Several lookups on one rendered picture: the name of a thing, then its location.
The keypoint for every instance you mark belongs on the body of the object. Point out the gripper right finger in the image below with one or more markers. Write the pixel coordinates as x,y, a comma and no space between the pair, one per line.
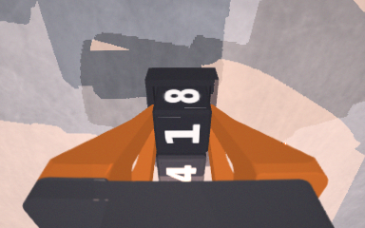
257,156

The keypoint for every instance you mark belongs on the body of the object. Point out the dark grey calendar cube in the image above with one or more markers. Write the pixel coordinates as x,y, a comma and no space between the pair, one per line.
181,166
182,119

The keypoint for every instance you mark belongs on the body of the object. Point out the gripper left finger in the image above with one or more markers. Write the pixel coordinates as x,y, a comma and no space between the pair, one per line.
111,155

